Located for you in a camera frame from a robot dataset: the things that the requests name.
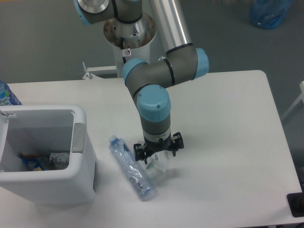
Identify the white paper carton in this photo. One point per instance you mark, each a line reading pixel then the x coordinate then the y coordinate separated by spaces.
pixel 157 165

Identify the white plastic trash can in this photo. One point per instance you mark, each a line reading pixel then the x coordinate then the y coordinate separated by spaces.
pixel 41 130

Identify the crumpled silver foil wrapper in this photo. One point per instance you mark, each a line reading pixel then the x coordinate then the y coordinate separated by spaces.
pixel 59 160

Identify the blue snack wrapper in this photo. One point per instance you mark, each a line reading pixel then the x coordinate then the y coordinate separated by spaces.
pixel 33 162

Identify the clear plastic water bottle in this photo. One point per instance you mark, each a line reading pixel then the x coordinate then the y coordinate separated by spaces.
pixel 134 172

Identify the white frame at right edge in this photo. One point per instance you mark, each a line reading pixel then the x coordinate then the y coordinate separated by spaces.
pixel 295 106

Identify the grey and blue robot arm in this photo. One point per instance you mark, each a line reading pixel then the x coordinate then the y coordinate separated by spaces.
pixel 148 82

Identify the blue labelled bottle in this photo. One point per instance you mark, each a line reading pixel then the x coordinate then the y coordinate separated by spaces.
pixel 7 97

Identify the black device at table edge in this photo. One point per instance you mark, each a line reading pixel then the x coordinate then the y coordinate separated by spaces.
pixel 296 204

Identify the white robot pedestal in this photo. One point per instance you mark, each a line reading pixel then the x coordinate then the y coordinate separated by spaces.
pixel 127 41

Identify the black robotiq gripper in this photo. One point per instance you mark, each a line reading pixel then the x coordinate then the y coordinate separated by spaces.
pixel 172 144

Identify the blue plastic bag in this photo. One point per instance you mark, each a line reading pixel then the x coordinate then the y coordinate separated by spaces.
pixel 268 14

